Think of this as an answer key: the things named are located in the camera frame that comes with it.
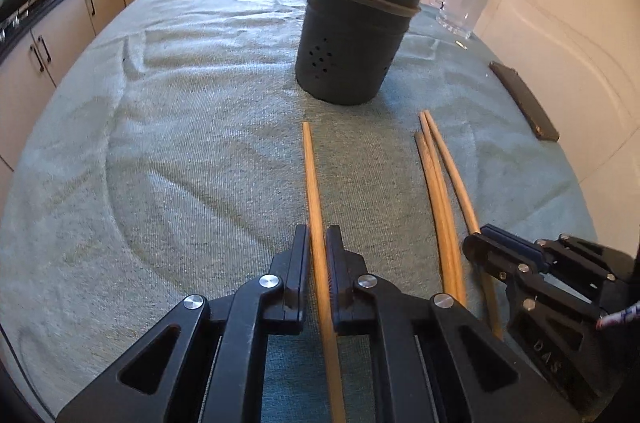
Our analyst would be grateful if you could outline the wooden chopstick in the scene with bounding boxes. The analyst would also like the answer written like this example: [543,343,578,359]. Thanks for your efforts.
[420,111,466,306]
[302,122,346,423]
[414,131,446,293]
[421,110,503,339]

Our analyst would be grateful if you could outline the beige lower kitchen cabinets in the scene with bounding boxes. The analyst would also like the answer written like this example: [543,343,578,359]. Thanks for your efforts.
[1,0,135,192]

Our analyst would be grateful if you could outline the patterned sleeve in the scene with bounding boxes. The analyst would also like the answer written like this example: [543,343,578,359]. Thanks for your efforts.
[596,302,640,330]

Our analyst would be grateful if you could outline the black smartphone amber case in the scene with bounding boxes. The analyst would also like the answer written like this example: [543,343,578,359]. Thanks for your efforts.
[489,61,560,142]

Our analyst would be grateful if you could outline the teal table cloth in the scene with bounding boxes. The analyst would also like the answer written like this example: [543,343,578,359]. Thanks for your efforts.
[1,0,596,414]

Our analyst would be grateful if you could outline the dark grey utensil holder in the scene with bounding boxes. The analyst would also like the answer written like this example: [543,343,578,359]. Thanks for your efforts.
[295,0,421,105]

